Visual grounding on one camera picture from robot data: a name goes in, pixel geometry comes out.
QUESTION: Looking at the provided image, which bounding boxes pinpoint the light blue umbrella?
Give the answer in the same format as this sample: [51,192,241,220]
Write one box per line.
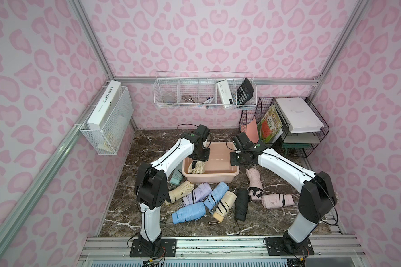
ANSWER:
[203,182,229,210]
[172,202,206,224]

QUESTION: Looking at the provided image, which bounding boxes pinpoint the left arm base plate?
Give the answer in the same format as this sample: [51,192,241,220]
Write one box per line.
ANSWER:
[129,237,177,258]

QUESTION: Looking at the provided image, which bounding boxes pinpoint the black calculator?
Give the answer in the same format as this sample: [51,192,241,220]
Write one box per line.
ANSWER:
[236,78,254,105]

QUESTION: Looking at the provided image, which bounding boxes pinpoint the pink folded umbrella upright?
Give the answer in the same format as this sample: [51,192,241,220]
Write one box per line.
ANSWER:
[246,169,264,201]

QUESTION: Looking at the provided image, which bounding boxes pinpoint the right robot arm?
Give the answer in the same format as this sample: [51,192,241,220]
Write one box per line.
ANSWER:
[230,132,337,253]

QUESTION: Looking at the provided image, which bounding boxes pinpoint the pink plastic storage box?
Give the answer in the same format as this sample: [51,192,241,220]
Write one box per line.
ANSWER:
[182,142,239,184]

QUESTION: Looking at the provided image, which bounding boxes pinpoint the pink folded umbrella lying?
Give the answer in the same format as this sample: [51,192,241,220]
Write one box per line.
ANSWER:
[261,194,294,209]

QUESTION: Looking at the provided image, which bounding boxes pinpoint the white long box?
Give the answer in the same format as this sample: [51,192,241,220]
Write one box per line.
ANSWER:
[87,80,123,131]

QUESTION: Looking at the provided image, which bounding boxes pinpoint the white paper stack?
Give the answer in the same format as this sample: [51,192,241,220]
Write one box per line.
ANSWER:
[276,97,324,134]

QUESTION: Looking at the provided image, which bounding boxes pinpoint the small white box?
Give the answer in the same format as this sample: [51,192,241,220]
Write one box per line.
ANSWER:
[217,80,234,108]

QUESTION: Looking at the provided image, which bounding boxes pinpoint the green red book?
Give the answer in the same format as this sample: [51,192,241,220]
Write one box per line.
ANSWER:
[257,105,282,144]

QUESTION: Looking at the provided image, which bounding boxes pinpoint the pink folder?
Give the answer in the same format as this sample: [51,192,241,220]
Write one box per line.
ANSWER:
[245,118,259,143]

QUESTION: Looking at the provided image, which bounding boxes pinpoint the white wire wall basket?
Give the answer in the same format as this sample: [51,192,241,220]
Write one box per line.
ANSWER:
[153,71,257,110]

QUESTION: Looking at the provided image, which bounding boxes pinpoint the beige umbrella black trim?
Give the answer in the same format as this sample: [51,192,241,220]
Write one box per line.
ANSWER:
[165,181,194,205]

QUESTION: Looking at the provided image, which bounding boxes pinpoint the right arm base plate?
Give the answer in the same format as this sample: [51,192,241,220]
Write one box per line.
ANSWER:
[263,237,315,257]

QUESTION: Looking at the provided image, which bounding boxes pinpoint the mint green folded umbrella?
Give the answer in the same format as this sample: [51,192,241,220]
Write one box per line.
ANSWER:
[170,169,183,186]

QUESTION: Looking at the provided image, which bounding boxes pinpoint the cream umbrella black stripes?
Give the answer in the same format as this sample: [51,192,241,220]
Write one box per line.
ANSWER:
[212,191,237,223]

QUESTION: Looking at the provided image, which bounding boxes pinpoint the green tray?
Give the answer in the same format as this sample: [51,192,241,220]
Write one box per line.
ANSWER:
[282,132,321,158]

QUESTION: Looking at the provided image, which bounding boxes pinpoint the lilac folded umbrella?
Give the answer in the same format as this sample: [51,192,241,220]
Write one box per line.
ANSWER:
[182,183,212,206]

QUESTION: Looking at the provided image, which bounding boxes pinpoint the black wire file rack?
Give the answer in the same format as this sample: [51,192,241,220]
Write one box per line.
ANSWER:
[239,97,329,145]

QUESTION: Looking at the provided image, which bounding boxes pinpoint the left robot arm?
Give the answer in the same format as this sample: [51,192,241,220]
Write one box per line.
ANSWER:
[134,125,211,253]

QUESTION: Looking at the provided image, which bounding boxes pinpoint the white wire side basket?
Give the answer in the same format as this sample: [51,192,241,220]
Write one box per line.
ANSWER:
[80,86,134,156]

